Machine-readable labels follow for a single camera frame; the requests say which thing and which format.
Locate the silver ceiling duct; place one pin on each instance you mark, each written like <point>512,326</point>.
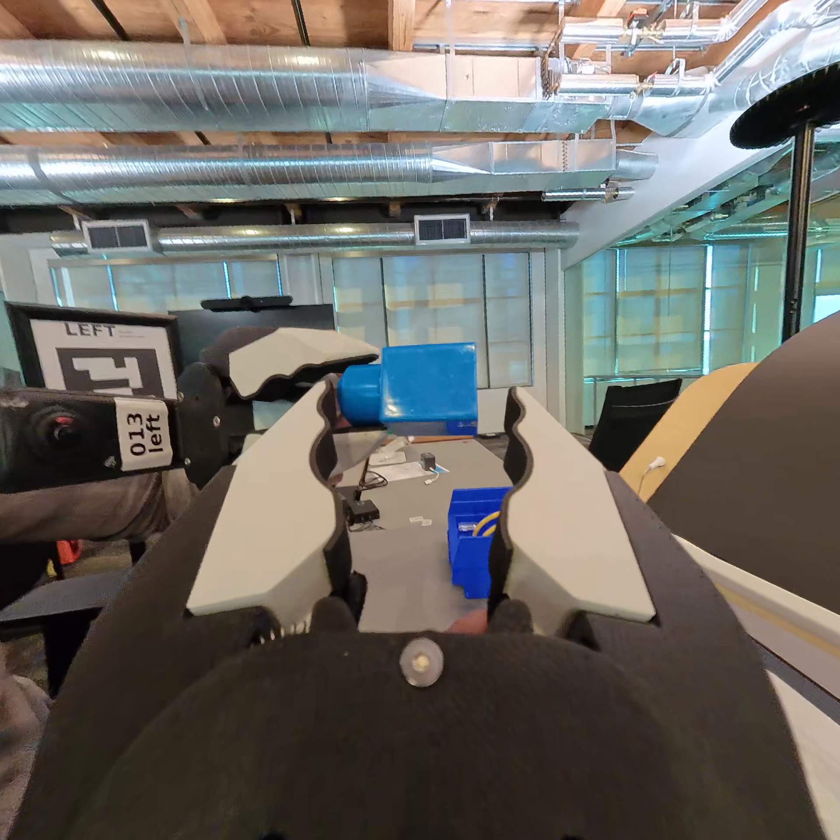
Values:
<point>263,85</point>

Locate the black power adapter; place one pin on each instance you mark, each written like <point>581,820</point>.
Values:
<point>361,509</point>

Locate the blue single-stud plastic block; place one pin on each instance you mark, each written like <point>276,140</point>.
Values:
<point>420,383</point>

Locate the black wall screen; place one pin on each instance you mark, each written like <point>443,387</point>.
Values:
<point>190,335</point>

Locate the person's left forearm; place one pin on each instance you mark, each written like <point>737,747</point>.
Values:
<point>79,512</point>

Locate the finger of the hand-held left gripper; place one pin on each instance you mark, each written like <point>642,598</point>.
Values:
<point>302,355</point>

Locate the ceiling air vent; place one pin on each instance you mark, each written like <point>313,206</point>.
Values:
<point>117,235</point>
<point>442,229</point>

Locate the black mesh chair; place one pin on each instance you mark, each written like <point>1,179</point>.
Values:
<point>633,420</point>

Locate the framed tag poster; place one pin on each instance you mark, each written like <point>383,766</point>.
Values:
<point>92,361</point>

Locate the black video bar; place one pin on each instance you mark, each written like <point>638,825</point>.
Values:
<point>247,302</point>

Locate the blue plastic bin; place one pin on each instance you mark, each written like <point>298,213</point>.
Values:
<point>470,538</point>

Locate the black backdrop board stand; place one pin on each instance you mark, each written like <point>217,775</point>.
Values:
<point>761,446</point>

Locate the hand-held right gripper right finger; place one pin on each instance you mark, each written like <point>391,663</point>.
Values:
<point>571,538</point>

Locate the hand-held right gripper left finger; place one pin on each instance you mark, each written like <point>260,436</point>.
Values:
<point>263,532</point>

